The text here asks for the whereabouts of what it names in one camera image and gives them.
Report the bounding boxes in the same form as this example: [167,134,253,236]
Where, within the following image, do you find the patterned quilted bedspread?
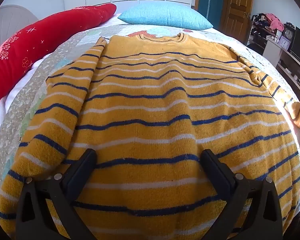
[0,22,300,240]

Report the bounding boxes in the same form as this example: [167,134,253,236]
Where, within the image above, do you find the brown wooden door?
[220,0,255,43]

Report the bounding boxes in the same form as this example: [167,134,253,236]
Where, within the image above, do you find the long red pillow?
[0,3,117,118]

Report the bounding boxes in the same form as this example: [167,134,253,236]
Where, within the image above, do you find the pink clothes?
[265,12,285,31]

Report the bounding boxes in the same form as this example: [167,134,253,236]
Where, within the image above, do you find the yellow striped sweater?
[0,33,300,240]

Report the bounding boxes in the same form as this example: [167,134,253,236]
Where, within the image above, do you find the white shelf unit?
[262,39,300,101]

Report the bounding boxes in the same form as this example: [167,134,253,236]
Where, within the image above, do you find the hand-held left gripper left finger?
[15,148,98,240]

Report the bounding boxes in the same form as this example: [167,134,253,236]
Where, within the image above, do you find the turquoise pillow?
[118,4,214,31]

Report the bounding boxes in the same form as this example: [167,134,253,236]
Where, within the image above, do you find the white bed sheet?
[0,60,48,142]

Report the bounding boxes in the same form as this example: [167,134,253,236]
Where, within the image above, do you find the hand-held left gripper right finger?
[201,149,284,240]

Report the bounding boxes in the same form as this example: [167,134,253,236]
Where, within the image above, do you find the purple square clock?
[279,36,291,48]

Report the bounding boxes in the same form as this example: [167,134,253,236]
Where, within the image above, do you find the dark ornate table clock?
[283,22,296,41]

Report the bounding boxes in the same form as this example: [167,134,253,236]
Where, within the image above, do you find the teal fabric wardrobe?
[198,0,225,28]

